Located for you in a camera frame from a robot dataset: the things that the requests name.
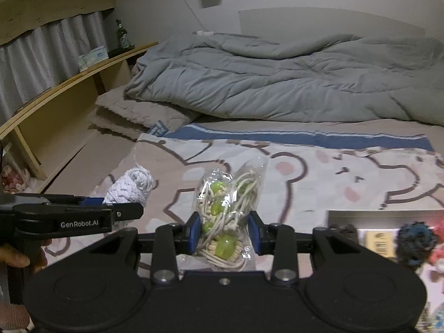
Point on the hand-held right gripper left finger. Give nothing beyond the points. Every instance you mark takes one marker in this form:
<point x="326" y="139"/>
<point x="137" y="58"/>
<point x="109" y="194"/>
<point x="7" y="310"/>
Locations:
<point x="194" y="230"/>

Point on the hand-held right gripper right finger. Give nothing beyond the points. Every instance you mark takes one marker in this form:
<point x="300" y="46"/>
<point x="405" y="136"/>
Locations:
<point x="254" y="232"/>

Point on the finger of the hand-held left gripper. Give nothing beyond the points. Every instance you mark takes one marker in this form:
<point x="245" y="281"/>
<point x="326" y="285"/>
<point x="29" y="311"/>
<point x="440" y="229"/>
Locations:
<point x="128" y="211"/>
<point x="92" y="201"/>

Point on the white crochet yarn bundle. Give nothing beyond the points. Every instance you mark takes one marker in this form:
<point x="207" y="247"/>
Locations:
<point x="130" y="185"/>

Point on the plastic bag of green beads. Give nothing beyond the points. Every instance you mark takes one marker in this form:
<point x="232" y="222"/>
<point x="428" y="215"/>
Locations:
<point x="225" y="215"/>

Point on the white cardboard box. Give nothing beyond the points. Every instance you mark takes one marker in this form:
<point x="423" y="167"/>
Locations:
<point x="409" y="222"/>

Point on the dark purple knitted ornament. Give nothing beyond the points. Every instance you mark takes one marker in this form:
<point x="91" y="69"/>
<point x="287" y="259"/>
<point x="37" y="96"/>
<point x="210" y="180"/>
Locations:
<point x="416" y="242"/>

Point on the person's left forearm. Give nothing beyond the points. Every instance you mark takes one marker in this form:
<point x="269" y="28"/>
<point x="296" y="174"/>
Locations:
<point x="14" y="315"/>

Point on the person's left hand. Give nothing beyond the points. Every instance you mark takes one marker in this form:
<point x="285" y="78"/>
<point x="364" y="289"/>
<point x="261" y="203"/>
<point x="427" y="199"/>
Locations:
<point x="24" y="255"/>

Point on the pink floral bundle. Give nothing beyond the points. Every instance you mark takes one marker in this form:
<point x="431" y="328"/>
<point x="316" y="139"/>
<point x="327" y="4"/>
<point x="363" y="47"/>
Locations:
<point x="15" y="179"/>

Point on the cartoon bear printed blanket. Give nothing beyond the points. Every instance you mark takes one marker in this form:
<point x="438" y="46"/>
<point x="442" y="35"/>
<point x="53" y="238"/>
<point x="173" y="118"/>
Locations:
<point x="312" y="173"/>

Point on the wooden bedside shelf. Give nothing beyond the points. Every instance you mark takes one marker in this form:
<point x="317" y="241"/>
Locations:
<point x="69" y="111"/>

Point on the beige folded blanket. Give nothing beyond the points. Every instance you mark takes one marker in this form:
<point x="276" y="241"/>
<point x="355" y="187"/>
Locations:
<point x="138" y="114"/>

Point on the gold foil packet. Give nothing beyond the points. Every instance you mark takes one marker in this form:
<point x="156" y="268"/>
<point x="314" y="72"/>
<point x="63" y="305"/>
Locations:
<point x="378" y="244"/>

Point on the tissue box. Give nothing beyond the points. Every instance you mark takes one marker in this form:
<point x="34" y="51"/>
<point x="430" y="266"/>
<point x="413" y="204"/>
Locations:
<point x="93" y="57"/>

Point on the grey curtain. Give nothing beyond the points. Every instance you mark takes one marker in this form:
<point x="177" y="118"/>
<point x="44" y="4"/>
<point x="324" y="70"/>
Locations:
<point x="48" y="59"/>

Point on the grey duvet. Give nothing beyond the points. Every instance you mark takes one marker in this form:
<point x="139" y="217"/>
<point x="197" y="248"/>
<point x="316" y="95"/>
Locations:
<point x="295" y="76"/>

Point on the green glass bottle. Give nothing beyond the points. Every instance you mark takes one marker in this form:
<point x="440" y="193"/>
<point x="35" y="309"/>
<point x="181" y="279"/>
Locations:
<point x="123" y="36"/>

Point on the pink fluffy item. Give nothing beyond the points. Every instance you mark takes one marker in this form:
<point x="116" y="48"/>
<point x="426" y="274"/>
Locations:
<point x="433" y="262"/>

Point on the wooden board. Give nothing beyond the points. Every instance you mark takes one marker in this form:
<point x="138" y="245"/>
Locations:
<point x="52" y="7"/>

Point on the white headboard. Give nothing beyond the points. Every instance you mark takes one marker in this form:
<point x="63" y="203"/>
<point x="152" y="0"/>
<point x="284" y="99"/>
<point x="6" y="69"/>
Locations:
<point x="329" y="20"/>

